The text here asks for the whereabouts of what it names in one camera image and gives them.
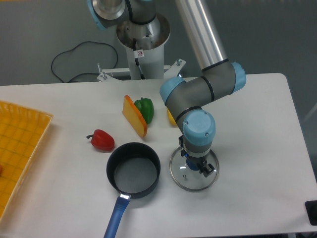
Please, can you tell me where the orange toy bread slice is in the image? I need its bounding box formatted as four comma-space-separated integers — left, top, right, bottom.
122, 95, 148, 138

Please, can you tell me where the black cable on floor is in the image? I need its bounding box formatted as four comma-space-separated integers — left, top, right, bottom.
51, 41, 119, 83

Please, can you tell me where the yellow plastic basket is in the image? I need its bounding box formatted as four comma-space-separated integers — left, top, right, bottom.
0, 101, 53, 218

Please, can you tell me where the black device at table edge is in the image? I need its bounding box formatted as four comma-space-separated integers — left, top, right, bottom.
305, 200, 317, 226

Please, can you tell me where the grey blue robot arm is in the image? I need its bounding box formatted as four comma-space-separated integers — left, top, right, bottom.
87, 0, 246, 177

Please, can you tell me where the black saucepan blue handle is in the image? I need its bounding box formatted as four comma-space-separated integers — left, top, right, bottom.
104, 142, 161, 238

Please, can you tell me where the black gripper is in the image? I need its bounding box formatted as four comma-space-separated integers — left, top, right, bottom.
178, 135, 214, 177

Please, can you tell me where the green toy bell pepper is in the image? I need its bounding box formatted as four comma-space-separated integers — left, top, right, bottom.
134, 98, 154, 124

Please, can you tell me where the glass lid blue knob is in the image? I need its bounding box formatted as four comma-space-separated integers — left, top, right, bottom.
169, 147, 219, 192

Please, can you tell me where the red toy bell pepper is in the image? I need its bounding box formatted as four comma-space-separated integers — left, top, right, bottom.
86, 129, 115, 152

